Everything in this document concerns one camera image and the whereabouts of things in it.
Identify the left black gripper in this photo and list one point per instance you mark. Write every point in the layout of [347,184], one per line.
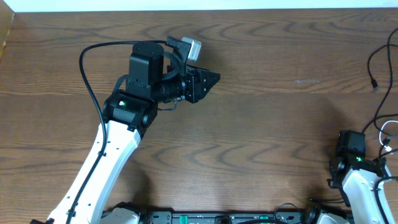
[196,77]

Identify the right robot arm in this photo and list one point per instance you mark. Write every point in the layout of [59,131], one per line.
[360,182]

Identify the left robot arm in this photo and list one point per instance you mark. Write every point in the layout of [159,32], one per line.
[160,71]

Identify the cardboard panel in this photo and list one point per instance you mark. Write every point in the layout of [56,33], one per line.
[6,20]

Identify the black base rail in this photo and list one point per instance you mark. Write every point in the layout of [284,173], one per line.
[217,217]

